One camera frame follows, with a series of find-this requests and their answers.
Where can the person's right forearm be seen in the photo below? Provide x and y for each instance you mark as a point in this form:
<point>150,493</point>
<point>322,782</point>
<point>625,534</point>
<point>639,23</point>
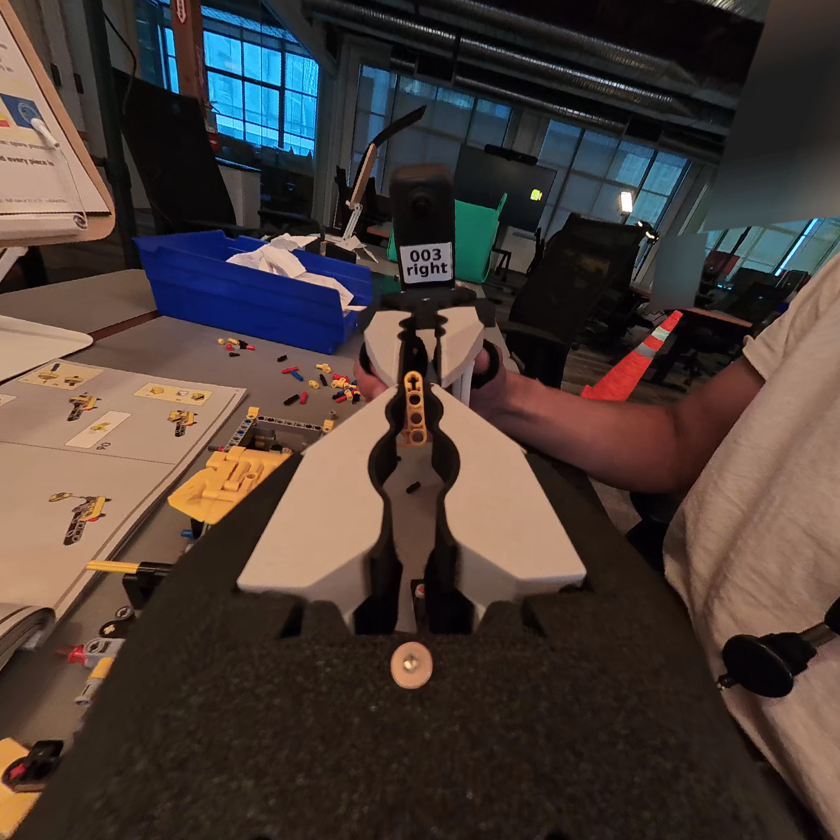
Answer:
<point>623,433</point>

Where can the small heap of coloured pins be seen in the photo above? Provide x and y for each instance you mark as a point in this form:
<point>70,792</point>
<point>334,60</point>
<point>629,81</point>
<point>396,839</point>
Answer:
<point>338,382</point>

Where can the partly built yellow toy car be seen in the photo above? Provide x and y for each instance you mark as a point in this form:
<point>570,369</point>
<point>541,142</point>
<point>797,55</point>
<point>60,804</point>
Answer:
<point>223,485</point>

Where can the crumpled white papers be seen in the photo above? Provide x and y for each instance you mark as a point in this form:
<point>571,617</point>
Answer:
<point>275,262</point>

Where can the person's right hand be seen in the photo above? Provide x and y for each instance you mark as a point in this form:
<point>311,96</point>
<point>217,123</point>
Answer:
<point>505,394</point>

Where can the small yellow angled beam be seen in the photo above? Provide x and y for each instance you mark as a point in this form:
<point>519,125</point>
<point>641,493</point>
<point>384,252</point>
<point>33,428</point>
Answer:
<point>415,407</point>

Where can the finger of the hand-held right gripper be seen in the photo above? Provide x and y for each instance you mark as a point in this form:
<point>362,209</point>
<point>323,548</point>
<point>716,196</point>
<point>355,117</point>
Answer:
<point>380,341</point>
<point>463,341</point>

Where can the printed instruction sheet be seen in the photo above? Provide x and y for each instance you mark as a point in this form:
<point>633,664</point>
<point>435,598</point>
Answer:
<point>26,131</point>

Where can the black office chair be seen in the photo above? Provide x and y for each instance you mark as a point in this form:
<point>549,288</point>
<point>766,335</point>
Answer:
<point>577,275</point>

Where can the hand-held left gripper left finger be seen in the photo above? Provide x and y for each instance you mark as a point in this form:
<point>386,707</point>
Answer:
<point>308,525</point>

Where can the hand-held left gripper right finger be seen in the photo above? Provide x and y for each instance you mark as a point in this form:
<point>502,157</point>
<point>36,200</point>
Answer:
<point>512,525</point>

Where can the open instruction booklet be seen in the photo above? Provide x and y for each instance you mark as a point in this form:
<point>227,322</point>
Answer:
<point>98,472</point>

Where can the green upright panel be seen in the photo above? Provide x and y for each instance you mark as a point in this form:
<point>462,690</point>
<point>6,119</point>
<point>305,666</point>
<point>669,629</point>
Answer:
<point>476,243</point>

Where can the blue storage bin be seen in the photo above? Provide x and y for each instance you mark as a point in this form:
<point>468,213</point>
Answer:
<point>197,295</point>

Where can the black monitor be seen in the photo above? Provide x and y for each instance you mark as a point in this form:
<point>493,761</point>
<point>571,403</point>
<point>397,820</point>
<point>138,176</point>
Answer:
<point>170,144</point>

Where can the large dark wall screen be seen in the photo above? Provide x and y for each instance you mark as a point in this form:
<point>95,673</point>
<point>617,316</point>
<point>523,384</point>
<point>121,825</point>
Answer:
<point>499,190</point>

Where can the grey desk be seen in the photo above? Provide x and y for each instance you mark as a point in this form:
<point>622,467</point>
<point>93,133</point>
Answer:
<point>164,341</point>

